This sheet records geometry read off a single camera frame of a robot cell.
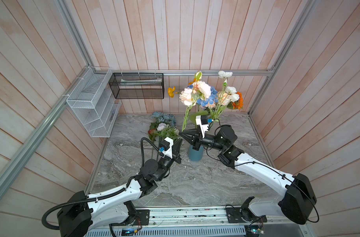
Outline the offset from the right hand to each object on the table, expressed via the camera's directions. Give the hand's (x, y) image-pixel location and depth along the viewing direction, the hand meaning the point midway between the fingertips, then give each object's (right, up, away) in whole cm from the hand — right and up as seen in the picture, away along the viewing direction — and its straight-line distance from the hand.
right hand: (179, 134), depth 64 cm
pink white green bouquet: (-12, +1, +31) cm, 33 cm away
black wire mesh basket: (-30, +34, +42) cm, 62 cm away
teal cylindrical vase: (+9, -14, +24) cm, 29 cm away
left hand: (+1, -3, +3) cm, 4 cm away
